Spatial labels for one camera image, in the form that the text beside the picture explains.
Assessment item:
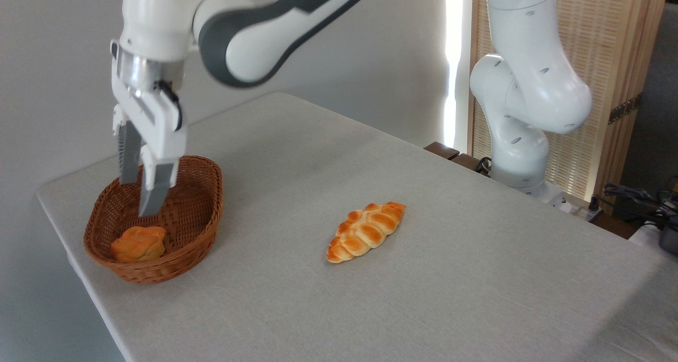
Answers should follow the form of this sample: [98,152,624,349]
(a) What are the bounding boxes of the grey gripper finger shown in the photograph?
[138,147,180,218]
[112,105,143,186]

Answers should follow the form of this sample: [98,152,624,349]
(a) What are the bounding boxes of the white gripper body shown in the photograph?
[111,78,188,161]

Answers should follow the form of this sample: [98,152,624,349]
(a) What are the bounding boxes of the round orange bread bun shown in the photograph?
[110,225,167,263]

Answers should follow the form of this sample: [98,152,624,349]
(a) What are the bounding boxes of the brown wicker basket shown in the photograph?
[83,155,224,285]

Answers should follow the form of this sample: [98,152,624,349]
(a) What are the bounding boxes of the braided long bread loaf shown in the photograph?
[326,201,407,264]

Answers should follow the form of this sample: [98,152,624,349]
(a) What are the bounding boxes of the dark brown wooden block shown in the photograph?
[450,153,491,177]
[424,142,461,161]

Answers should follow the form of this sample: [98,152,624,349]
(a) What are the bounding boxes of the beige tablecloth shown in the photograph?
[36,91,678,362]

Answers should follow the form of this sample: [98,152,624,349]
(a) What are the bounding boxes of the dark metal screen hinge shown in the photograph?
[608,92,644,126]

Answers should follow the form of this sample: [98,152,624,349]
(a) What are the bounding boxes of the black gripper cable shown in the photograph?
[157,80,184,131]

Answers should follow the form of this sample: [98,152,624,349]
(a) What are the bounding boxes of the black cable bundle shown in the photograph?
[601,178,678,231]

